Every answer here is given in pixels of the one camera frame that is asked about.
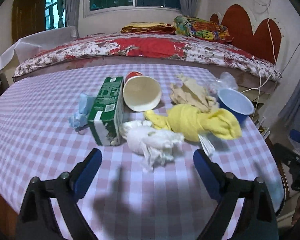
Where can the grey left curtain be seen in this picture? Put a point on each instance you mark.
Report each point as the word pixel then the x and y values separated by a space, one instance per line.
pixel 72 14

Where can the red heart headboard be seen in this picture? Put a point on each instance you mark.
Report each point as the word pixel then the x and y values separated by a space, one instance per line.
pixel 264 42

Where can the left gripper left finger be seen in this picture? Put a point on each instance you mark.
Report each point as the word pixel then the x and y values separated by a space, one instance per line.
pixel 37 218

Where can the brown wooden door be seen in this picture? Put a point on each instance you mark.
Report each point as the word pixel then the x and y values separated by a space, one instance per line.
pixel 28 17

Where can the white sheet covered furniture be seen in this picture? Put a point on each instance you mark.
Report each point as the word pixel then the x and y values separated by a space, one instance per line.
pixel 31 45

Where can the yellow cloth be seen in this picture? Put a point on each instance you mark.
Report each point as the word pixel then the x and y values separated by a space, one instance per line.
pixel 191 122

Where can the yellow folded blanket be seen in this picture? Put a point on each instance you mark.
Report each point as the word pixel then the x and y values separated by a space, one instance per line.
pixel 148 27

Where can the blue tissue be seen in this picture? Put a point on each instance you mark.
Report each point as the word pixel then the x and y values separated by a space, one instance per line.
pixel 79 120

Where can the clear plastic bag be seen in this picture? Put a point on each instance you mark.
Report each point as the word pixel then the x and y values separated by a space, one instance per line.
pixel 225 81

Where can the red paper cup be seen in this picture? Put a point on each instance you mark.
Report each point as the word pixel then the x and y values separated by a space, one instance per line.
pixel 141 92

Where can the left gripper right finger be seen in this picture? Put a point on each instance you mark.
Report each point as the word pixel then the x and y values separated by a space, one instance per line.
pixel 257 219

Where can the beige paper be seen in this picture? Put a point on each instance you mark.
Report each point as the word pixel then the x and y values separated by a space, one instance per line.
pixel 190 93

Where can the floral red bed quilt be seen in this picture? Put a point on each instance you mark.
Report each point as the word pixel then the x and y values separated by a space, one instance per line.
pixel 156 46

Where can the green milk carton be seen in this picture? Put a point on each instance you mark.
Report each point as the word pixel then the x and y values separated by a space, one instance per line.
pixel 106 114

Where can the pink checkered tablecloth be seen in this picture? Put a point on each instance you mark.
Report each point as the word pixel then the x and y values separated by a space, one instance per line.
pixel 130 197

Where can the white tissue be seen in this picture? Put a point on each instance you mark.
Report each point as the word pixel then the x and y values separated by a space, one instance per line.
pixel 157 146

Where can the colourful pillow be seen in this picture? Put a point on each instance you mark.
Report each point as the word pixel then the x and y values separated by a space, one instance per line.
pixel 201 29

